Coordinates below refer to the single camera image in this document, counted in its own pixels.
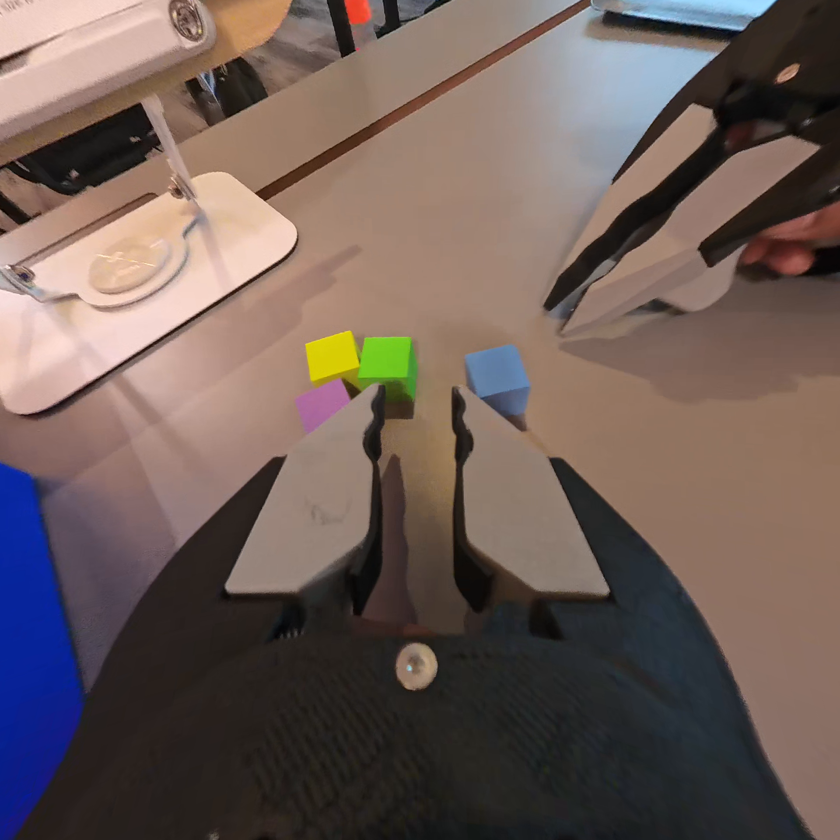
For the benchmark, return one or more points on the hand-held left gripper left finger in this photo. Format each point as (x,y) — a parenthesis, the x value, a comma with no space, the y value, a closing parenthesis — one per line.
(308,525)

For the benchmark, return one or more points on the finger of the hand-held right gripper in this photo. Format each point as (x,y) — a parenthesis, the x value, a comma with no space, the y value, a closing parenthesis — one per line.
(656,170)
(689,216)

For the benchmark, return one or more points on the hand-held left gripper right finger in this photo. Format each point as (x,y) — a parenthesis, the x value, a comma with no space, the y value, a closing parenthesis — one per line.
(525,525)

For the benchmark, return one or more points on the purple foam cube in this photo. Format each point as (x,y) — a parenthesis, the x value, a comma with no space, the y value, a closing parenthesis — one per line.
(318,403)

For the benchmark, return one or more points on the blue foam cube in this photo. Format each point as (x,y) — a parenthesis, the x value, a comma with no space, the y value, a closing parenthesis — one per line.
(495,374)

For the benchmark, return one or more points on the yellow foam cube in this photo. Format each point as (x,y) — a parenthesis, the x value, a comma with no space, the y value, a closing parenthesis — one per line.
(331,358)

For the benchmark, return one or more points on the green foam cube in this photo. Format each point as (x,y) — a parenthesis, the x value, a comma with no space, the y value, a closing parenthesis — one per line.
(387,364)

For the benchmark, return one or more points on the person's right hand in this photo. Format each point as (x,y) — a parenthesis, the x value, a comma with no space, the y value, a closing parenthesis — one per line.
(787,249)

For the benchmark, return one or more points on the silver metal device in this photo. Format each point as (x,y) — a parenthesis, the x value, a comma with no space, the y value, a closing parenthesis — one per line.
(682,12)

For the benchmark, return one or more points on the white document stand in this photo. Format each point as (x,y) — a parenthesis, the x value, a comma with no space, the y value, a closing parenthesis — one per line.
(229,236)

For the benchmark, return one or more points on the blue plastic bin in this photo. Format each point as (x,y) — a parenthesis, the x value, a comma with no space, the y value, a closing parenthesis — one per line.
(33,656)

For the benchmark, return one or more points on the orange traffic cone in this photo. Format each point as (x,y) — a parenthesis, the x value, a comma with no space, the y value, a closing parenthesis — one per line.
(359,12)

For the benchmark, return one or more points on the black office chair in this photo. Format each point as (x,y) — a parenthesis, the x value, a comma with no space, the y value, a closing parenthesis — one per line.
(85,157)

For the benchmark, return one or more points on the black box white label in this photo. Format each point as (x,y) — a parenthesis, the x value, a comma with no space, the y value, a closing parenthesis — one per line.
(229,92)

